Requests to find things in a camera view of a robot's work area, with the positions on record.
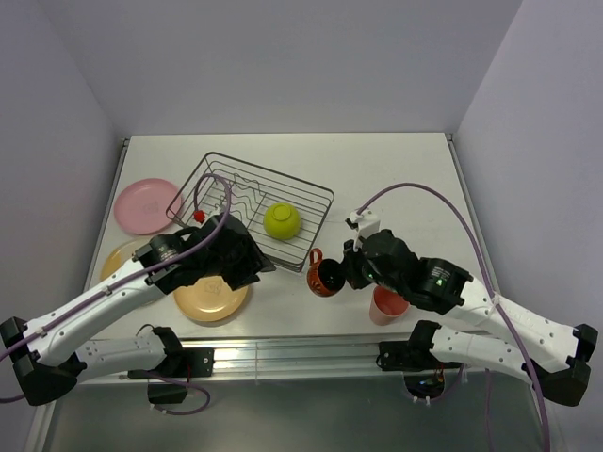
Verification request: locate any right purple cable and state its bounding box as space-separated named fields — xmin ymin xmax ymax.
xmin=357 ymin=183 xmax=552 ymax=452

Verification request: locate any purple cable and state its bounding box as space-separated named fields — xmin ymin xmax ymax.
xmin=0 ymin=173 xmax=233 ymax=418
xmin=357 ymin=183 xmax=552 ymax=452

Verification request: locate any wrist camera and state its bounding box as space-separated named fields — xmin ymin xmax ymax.
xmin=192 ymin=210 xmax=223 ymax=227
xmin=346 ymin=208 xmax=381 ymax=251

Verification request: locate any orange brown ceramic mug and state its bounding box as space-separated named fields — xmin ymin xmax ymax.
xmin=306 ymin=248 xmax=346 ymax=298

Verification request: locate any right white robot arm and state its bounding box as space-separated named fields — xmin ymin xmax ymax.
xmin=342 ymin=230 xmax=598 ymax=407

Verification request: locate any orange plastic plate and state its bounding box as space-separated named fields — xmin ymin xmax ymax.
xmin=173 ymin=276 xmax=249 ymax=323

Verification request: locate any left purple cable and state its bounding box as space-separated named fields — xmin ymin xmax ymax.
xmin=0 ymin=173 xmax=233 ymax=418

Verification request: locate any aluminium front rail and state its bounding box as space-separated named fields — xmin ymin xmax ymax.
xmin=46 ymin=334 xmax=500 ymax=385

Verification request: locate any cream yellow floral plate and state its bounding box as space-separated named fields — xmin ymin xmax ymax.
xmin=99 ymin=238 xmax=147 ymax=282

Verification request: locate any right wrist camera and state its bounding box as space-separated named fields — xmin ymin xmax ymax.
xmin=346 ymin=208 xmax=381 ymax=251

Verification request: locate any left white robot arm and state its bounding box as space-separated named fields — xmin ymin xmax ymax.
xmin=1 ymin=214 xmax=275 ymax=406

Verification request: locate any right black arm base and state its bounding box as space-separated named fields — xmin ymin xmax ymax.
xmin=375 ymin=341 xmax=464 ymax=406

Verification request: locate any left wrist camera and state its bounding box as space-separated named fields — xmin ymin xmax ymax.
xmin=192 ymin=210 xmax=223 ymax=227

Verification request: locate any pink plastic plate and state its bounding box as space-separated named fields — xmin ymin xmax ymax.
xmin=113 ymin=178 xmax=182 ymax=235

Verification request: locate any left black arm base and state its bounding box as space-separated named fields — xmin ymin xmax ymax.
xmin=127 ymin=324 xmax=214 ymax=416

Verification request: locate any metal wire dish rack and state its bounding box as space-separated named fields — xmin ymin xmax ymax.
xmin=166 ymin=152 xmax=334 ymax=272

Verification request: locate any pink plastic cup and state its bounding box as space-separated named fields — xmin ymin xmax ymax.
xmin=369 ymin=286 xmax=410 ymax=326

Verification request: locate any lime green bowl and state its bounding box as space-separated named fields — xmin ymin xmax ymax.
xmin=263 ymin=202 xmax=302 ymax=240

